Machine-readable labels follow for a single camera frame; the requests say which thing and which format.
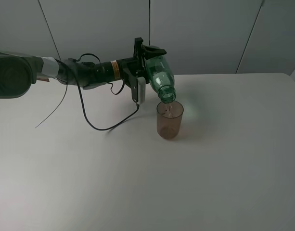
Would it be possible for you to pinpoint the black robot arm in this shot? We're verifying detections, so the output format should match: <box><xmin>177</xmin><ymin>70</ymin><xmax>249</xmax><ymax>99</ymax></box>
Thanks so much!
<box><xmin>0</xmin><ymin>38</ymin><xmax>166</xmax><ymax>102</ymax></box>

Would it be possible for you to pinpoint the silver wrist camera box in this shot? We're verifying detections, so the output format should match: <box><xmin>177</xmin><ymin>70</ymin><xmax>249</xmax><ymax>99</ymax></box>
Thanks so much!
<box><xmin>137</xmin><ymin>77</ymin><xmax>146</xmax><ymax>105</ymax></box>

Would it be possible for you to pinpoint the green transparent plastic bottle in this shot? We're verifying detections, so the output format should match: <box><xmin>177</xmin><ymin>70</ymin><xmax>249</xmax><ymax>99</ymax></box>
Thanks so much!
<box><xmin>144</xmin><ymin>55</ymin><xmax>176</xmax><ymax>103</ymax></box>

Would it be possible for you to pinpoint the pink translucent plastic cup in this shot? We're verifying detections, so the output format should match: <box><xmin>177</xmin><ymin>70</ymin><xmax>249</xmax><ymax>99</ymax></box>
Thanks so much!
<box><xmin>156</xmin><ymin>101</ymin><xmax>184</xmax><ymax>140</ymax></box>

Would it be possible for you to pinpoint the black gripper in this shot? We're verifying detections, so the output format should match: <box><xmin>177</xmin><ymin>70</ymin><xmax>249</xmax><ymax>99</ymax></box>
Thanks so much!
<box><xmin>118</xmin><ymin>38</ymin><xmax>167</xmax><ymax>103</ymax></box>

